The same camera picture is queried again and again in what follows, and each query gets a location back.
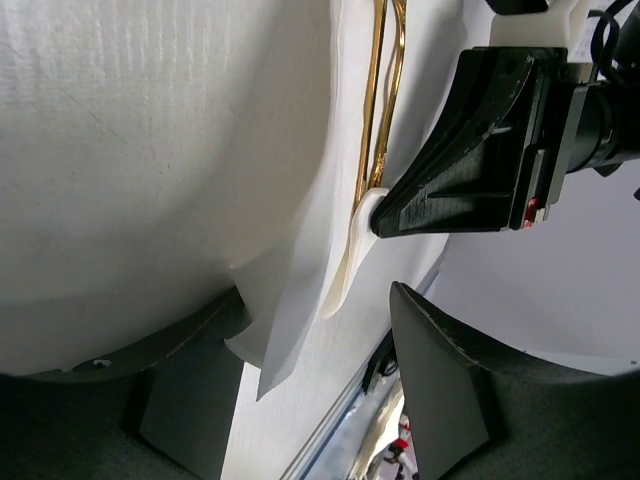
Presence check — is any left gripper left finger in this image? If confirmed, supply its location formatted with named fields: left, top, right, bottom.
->
left=1, top=289, right=250, bottom=479

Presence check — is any gold spoon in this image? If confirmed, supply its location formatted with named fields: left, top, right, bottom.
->
left=352, top=0, right=387, bottom=212

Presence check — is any white paper napkin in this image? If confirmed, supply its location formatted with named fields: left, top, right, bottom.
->
left=0, top=0, right=494, bottom=401

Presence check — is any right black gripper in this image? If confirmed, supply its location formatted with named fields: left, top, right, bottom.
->
left=369, top=47, right=640, bottom=240

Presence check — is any gold fork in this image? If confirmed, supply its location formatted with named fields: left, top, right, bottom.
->
left=368, top=0, right=407, bottom=188

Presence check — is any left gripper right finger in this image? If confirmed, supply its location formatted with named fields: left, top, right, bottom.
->
left=389, top=282, right=639, bottom=479

